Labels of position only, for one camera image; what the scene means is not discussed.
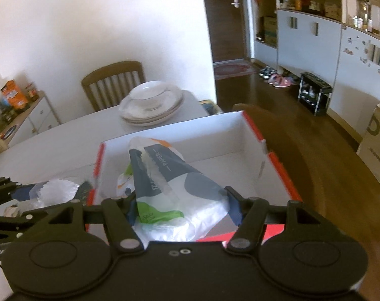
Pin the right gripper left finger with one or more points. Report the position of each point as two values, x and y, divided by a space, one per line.
117 215

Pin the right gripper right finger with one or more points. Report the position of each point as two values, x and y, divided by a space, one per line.
256 220

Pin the white plastic wrap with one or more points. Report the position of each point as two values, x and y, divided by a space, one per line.
52 192

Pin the white plastic tissue pack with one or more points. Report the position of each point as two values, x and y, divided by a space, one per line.
175 201

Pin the red cardboard box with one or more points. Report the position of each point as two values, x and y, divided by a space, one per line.
224 148

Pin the stacked white plates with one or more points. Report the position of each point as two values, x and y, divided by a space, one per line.
144 117

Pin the waste bin with gold rim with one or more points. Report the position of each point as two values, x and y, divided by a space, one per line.
210 107

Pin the white bowl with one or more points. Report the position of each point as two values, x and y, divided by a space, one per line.
151 96

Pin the white side cabinet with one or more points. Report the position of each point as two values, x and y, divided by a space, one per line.
38 118

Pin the brown wooden chair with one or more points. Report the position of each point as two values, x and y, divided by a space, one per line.
107 86

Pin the black shoe rack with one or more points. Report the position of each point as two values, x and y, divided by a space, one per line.
314 93

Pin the brown paper bag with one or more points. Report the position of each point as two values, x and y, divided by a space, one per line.
369 149

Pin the pink shoes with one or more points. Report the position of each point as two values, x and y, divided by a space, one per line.
278 81

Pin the red patterned doormat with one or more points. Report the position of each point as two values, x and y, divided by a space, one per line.
233 69

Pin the orange snack bag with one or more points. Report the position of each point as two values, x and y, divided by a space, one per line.
14 96

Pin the white wall cabinet unit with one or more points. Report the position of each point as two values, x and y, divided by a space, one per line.
337 40

